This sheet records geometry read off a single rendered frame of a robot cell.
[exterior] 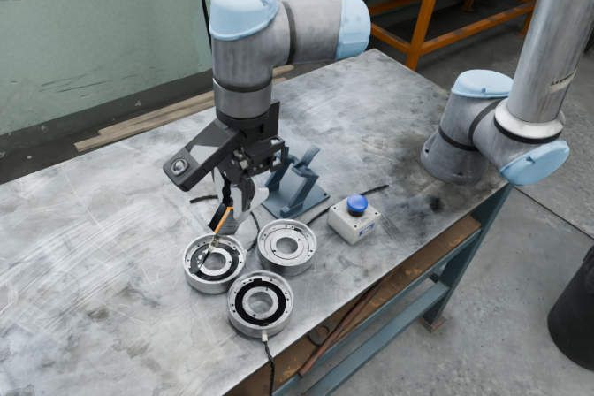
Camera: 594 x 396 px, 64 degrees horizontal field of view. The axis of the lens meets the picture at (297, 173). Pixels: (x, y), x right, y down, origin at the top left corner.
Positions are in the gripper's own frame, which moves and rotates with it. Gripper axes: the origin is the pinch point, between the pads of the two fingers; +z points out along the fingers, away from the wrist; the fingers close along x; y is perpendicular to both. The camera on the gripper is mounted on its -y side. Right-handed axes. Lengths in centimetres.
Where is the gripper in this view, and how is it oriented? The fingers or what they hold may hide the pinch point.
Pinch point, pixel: (230, 212)
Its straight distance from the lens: 76.2
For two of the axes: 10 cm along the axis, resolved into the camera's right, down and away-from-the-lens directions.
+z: -0.9, 7.3, 6.8
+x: -6.6, -5.5, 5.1
